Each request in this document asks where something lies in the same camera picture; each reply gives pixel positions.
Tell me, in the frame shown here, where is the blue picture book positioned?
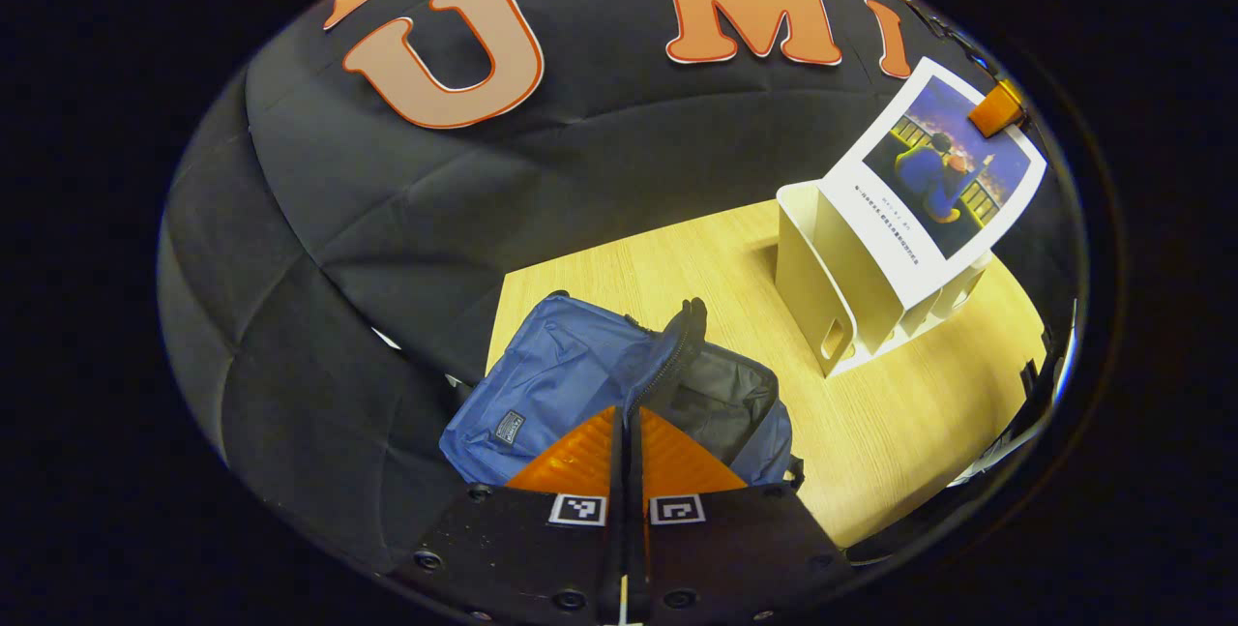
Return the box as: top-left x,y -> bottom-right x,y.
820,57 -> 1048,310

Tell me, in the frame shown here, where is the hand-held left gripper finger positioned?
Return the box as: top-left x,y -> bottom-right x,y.
411,403 -> 628,625
629,405 -> 852,625

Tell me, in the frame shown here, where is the blue schoolbag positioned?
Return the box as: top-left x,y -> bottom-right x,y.
440,292 -> 804,493

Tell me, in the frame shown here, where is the white bookshelf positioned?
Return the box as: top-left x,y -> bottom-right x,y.
774,179 -> 992,377

